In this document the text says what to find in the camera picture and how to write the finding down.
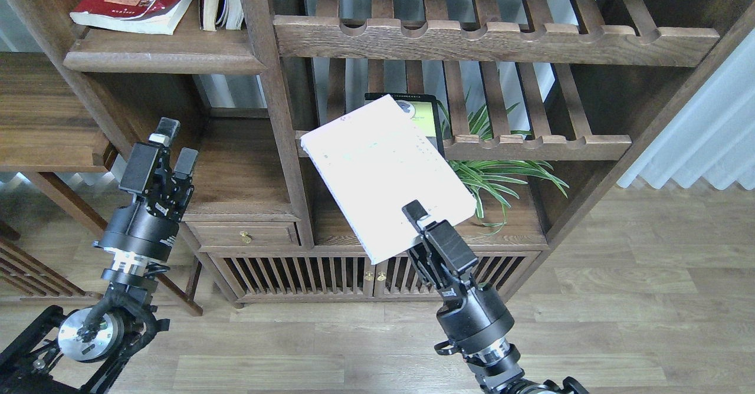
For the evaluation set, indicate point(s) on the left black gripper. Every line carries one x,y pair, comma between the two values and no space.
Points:
149,225

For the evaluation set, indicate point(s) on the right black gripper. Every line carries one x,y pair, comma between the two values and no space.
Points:
473,317

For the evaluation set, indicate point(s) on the white and purple book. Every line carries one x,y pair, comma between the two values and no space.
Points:
374,161

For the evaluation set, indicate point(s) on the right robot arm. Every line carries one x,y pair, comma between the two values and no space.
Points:
509,377

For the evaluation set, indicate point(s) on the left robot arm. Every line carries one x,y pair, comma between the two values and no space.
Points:
86,350

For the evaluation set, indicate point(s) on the upright cream books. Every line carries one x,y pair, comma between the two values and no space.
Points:
216,14

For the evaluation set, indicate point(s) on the brass cabinet door knobs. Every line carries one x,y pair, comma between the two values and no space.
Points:
372,276

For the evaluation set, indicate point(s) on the spider plant in white pot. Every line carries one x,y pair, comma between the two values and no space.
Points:
494,176

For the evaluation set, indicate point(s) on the black and green book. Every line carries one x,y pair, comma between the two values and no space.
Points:
422,109

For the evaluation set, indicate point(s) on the brass drawer knob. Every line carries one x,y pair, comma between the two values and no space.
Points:
245,238

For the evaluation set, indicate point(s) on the wooden side table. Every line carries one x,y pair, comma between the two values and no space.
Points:
46,131

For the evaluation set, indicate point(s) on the dark wooden bookshelf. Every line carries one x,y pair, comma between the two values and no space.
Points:
584,84

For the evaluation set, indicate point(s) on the white curtain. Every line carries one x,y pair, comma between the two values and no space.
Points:
712,137

